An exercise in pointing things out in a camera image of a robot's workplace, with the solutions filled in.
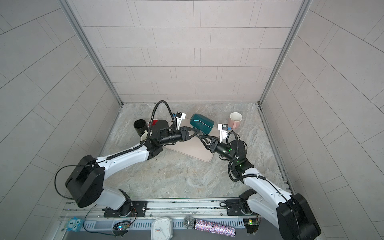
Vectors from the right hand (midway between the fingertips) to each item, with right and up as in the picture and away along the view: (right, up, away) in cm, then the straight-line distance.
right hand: (200, 140), depth 71 cm
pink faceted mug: (+22, +9, +23) cm, 33 cm away
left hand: (+1, +3, -1) cm, 4 cm away
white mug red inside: (-29, +7, +23) cm, 38 cm away
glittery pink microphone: (-5, -35, -7) cm, 36 cm away
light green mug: (-33, 0, +16) cm, 37 cm away
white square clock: (-17, -37, -8) cm, 41 cm away
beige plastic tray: (-4, -7, +18) cm, 20 cm away
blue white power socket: (-56, -36, -6) cm, 67 cm away
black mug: (-37, +5, +20) cm, 43 cm away
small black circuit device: (+24, -38, -3) cm, 45 cm away
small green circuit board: (-34, -37, -7) cm, 51 cm away
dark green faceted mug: (0, +8, -1) cm, 8 cm away
